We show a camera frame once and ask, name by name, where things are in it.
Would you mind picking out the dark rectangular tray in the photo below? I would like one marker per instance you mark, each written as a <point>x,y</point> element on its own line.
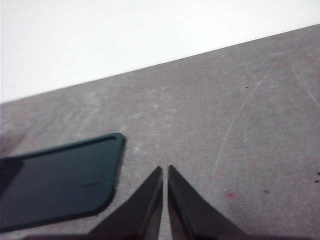
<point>57,180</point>

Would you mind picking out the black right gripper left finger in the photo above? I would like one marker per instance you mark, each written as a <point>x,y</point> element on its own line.
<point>140,212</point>

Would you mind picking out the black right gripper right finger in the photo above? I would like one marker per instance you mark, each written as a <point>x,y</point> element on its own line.
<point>190,215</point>

